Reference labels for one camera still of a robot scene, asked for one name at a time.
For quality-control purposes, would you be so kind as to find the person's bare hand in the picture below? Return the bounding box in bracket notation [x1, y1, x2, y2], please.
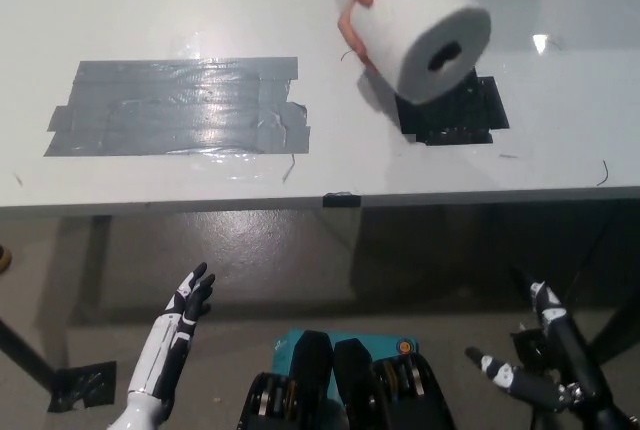
[337, 0, 441, 70]

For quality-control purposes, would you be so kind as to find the black tape square patch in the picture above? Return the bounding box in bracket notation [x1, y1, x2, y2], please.
[394, 75, 510, 147]

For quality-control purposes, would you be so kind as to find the grey table leg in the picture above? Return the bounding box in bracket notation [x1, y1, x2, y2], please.
[82, 214, 113, 311]

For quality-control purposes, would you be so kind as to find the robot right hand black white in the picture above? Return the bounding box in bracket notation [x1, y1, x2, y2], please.
[464, 279, 609, 414]

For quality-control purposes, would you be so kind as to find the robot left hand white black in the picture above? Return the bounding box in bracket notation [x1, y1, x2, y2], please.
[127, 262, 217, 402]

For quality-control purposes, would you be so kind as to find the black stand leg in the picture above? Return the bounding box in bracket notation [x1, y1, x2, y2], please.
[0, 317, 57, 397]

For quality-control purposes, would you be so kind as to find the black floor tape patch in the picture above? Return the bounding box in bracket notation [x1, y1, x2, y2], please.
[47, 360, 119, 414]
[509, 327, 551, 367]

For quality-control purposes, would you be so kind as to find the small black tape strip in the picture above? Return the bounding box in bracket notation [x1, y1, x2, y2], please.
[322, 191, 362, 209]

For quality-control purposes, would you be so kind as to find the white toilet paper roll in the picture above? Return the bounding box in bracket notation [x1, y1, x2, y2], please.
[348, 0, 492, 105]

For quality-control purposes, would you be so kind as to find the grey duct tape patch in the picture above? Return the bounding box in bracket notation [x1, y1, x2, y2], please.
[43, 56, 311, 157]

